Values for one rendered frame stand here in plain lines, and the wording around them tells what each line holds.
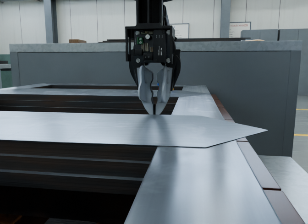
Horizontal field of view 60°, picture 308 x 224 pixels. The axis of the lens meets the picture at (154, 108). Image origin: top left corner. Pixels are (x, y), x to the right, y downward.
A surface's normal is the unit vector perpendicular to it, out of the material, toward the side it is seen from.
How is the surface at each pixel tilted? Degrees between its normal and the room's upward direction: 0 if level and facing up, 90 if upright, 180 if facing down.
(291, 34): 90
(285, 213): 0
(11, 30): 90
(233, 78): 90
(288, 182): 0
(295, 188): 0
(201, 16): 90
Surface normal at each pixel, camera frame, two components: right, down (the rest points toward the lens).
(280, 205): 0.00, -0.99
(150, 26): -0.14, 0.17
